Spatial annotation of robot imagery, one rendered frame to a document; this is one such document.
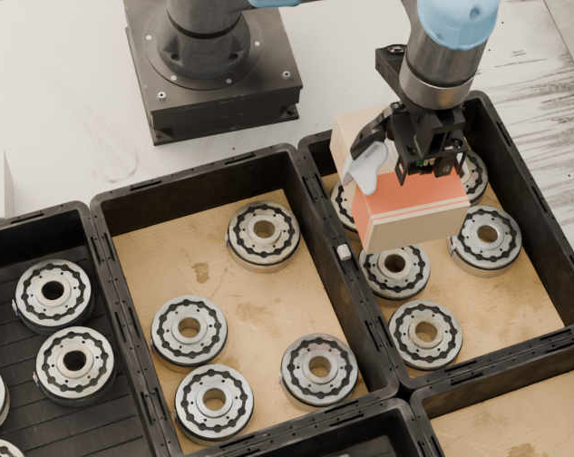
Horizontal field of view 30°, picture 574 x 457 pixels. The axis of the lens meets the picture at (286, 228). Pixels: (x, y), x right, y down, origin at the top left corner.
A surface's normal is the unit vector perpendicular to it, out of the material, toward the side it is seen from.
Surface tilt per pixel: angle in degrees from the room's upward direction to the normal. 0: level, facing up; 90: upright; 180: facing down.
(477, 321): 0
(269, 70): 2
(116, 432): 0
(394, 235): 90
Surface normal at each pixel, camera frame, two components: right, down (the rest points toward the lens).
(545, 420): 0.06, -0.48
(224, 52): 0.51, 0.61
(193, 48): -0.22, 0.67
